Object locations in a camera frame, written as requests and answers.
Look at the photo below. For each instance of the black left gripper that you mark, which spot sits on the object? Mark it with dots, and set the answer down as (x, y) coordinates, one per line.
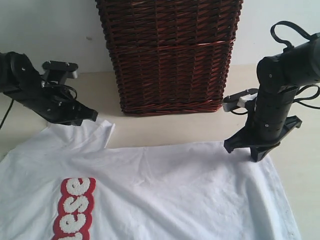
(56, 103)

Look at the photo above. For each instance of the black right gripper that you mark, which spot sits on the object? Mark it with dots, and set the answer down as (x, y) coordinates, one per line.
(267, 123)

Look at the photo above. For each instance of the white t-shirt with red lettering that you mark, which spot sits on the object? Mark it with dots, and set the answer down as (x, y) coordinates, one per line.
(65, 184)

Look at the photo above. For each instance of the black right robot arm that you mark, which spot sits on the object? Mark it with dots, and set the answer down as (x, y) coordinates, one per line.
(281, 77)

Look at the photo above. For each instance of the dark brown wicker basket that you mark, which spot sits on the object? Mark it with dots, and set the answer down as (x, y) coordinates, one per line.
(170, 56)

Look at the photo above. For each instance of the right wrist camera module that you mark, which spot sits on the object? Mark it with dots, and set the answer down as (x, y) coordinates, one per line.
(239, 100)

